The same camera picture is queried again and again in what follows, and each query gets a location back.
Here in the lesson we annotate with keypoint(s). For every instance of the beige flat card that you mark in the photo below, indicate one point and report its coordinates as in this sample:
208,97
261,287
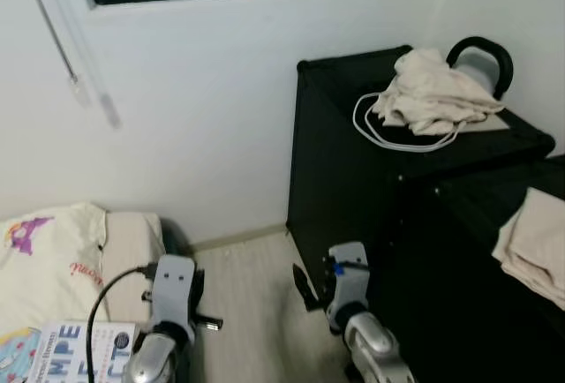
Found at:
494,122

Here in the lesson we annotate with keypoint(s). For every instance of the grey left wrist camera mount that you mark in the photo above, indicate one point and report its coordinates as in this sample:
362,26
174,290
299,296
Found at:
174,281

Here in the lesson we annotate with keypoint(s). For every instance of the beige folded cloth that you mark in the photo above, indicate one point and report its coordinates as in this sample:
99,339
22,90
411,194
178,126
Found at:
534,251

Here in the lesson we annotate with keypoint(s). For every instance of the beige sheeted mattress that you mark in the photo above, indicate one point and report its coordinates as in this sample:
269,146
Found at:
132,242

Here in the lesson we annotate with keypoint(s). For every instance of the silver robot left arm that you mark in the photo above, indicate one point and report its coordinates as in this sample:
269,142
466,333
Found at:
154,361

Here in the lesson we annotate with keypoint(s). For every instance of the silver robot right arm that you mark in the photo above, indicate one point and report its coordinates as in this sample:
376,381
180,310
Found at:
375,348

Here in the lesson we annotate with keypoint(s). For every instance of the dark teal bed base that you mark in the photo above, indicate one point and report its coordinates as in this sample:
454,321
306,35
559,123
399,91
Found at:
175,242

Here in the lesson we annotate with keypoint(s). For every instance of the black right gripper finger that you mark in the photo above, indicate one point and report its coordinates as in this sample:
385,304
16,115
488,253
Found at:
303,288

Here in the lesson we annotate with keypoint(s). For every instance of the cream crumpled cloth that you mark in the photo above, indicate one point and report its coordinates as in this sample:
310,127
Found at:
433,92

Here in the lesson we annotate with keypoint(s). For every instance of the white book blue letters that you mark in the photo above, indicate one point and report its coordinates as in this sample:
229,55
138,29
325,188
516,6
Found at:
71,352

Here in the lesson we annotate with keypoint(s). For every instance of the white blind wand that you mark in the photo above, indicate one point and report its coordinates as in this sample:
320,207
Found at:
53,30

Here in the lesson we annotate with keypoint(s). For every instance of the cream cartoon print blanket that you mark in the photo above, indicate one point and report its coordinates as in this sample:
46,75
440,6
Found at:
44,286

